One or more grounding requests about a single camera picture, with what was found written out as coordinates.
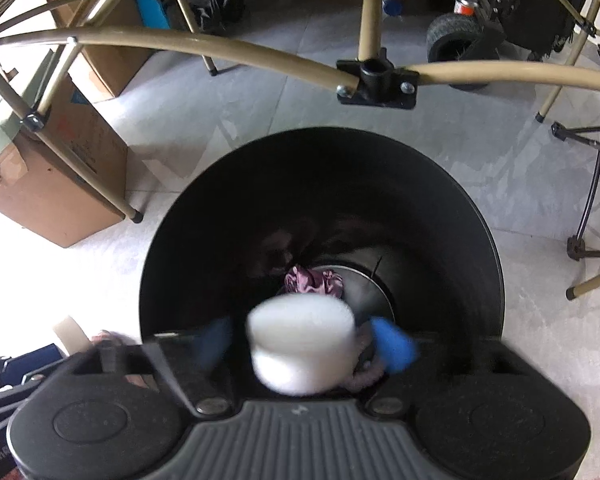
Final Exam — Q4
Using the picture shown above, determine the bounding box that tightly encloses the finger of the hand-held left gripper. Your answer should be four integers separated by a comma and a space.
0, 342, 66, 396

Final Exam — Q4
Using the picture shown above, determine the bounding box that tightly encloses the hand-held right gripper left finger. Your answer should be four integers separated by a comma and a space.
67, 317, 236, 417

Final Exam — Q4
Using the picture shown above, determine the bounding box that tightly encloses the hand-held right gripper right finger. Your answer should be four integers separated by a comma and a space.
365, 316, 536, 417

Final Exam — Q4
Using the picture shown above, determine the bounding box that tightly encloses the purple fluffy scrunchie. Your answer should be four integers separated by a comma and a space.
345, 330, 387, 392

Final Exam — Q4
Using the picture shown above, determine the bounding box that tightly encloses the cream sponge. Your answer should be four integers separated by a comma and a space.
52, 316, 93, 356

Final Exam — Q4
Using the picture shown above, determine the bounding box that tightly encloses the white foam cylinder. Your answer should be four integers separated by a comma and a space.
246, 296, 357, 395

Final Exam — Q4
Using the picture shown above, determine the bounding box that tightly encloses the black trash bin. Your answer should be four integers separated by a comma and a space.
139, 127, 505, 411

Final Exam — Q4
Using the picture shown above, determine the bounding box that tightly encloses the cardboard box with green liner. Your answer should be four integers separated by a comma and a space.
0, 72, 130, 248

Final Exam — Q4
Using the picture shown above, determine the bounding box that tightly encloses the black folding chair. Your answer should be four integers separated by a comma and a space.
550, 45, 600, 261

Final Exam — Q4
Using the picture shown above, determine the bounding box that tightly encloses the large cardboard box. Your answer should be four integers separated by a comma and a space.
40, 0, 156, 101

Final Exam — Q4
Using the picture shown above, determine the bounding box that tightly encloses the tan folding table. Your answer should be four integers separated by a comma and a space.
0, 0, 600, 301

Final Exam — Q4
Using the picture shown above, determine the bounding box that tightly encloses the black wagon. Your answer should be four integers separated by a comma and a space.
426, 0, 581, 91

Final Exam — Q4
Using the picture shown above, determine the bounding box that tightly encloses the teal storage box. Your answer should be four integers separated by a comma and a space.
132, 0, 176, 31

